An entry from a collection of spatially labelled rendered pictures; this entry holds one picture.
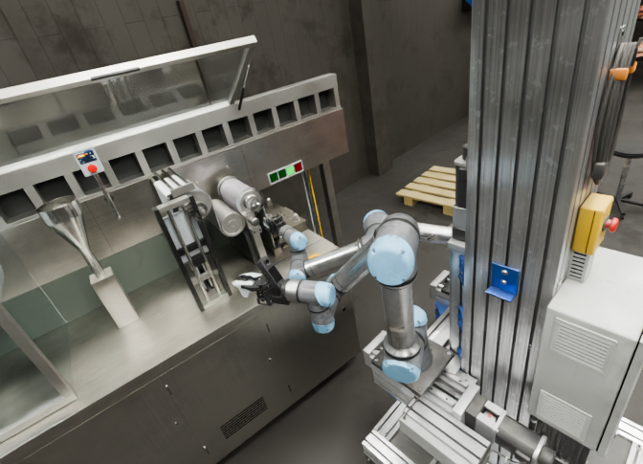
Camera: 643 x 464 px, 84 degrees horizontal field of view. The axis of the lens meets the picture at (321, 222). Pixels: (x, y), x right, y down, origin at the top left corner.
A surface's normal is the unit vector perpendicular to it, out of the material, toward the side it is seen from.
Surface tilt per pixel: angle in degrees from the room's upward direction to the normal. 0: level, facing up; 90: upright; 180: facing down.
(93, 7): 90
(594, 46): 90
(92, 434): 90
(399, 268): 82
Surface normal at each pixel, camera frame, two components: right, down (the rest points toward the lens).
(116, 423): 0.58, 0.32
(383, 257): -0.37, 0.41
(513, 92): -0.72, 0.46
